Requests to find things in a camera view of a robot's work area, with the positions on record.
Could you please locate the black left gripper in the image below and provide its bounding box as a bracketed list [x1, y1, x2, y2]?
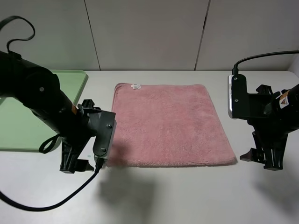
[59, 99, 101, 174]

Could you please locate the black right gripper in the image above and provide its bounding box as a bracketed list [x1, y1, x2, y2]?
[240, 85, 299, 171]

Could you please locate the pink terry towel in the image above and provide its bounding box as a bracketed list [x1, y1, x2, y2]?
[107, 83, 236, 167]

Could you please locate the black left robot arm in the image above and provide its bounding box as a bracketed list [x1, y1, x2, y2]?
[0, 52, 101, 174]

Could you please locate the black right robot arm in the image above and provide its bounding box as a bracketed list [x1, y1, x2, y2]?
[240, 85, 299, 171]

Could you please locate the light green plastic tray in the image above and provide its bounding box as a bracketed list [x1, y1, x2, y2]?
[0, 70, 88, 152]

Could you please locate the white towel care label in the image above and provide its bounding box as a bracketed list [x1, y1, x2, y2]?
[131, 84, 141, 90]

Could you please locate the black left strap loop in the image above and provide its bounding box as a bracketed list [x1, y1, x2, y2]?
[38, 134, 60, 154]

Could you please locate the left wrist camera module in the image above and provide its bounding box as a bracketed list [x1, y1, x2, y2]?
[93, 111, 117, 162]

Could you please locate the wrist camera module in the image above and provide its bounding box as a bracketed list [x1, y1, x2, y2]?
[228, 74, 250, 120]
[93, 111, 117, 162]

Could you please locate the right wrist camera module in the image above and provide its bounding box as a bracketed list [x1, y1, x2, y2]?
[228, 74, 250, 120]

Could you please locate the black right camera cable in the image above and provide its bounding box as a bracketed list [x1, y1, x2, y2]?
[231, 50, 299, 76]

